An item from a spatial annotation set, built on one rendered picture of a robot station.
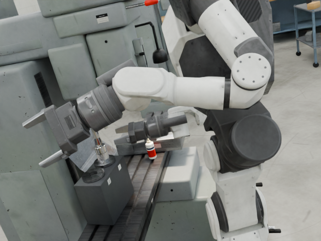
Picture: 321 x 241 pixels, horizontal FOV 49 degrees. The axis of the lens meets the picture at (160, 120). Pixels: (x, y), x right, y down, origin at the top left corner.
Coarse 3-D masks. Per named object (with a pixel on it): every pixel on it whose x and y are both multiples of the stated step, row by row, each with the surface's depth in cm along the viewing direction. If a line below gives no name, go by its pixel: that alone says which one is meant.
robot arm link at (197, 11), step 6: (192, 0) 82; (198, 0) 81; (204, 0) 80; (210, 0) 80; (216, 0) 80; (192, 6) 82; (198, 6) 81; (204, 6) 80; (192, 12) 83; (198, 12) 81; (198, 18) 82
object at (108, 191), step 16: (96, 160) 147; (112, 160) 144; (96, 176) 134; (112, 176) 139; (128, 176) 152; (80, 192) 135; (96, 192) 132; (112, 192) 138; (128, 192) 151; (96, 208) 136; (112, 208) 137; (96, 224) 140; (112, 224) 137
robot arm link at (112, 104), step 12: (132, 60) 82; (108, 72) 81; (108, 84) 81; (96, 96) 77; (108, 96) 77; (120, 96) 77; (108, 108) 77; (120, 108) 79; (132, 108) 82; (144, 108) 85
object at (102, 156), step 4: (104, 148) 142; (96, 152) 142; (100, 152) 142; (104, 152) 142; (100, 156) 142; (104, 156) 143; (108, 156) 145; (100, 160) 143; (104, 160) 143; (108, 160) 144
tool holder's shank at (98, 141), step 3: (93, 132) 140; (96, 132) 140; (93, 135) 140; (96, 135) 140; (96, 138) 140; (99, 138) 141; (96, 141) 141; (99, 141) 141; (96, 144) 141; (99, 144) 141
